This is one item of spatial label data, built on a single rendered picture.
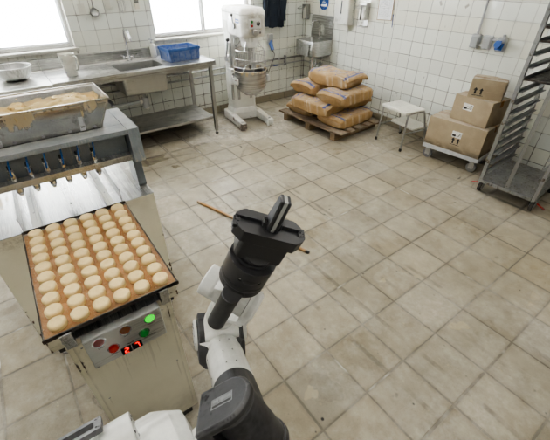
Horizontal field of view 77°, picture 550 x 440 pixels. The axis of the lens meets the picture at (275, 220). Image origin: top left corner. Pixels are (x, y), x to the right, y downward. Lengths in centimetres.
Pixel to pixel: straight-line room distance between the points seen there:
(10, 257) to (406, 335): 206
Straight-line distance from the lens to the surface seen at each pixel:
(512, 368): 240
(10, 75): 421
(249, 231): 53
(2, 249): 185
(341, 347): 213
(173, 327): 139
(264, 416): 71
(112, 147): 179
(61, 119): 168
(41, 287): 135
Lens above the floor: 175
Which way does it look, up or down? 36 degrees down
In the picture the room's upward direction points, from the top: straight up
